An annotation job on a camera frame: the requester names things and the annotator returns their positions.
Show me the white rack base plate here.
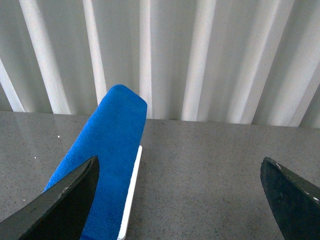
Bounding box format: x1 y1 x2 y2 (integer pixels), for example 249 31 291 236
117 145 143 240

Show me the blue microfiber cloth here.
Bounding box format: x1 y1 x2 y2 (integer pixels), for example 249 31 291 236
47 84 148 240

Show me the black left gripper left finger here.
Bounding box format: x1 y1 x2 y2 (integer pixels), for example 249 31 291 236
0 156 100 240

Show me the white pleated curtain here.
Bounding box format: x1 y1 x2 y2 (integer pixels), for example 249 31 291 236
0 0 320 128

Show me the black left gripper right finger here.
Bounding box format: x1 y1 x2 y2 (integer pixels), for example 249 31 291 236
260 157 320 240

